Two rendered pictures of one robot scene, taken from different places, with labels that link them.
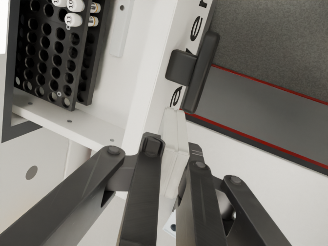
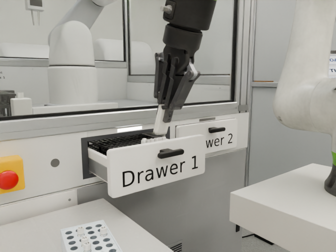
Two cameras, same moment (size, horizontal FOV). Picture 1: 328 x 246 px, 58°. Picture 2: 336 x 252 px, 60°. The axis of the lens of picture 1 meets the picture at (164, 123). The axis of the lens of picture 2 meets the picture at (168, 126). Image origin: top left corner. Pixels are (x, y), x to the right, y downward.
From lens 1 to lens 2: 67 cm
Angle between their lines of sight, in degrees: 83
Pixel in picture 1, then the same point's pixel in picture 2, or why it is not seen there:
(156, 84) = (158, 144)
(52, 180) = (39, 185)
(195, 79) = (169, 151)
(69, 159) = (50, 196)
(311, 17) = not seen: outside the picture
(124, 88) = not seen: hidden behind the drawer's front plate
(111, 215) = (17, 234)
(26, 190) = (43, 162)
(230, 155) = (138, 234)
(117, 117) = not seen: hidden behind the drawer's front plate
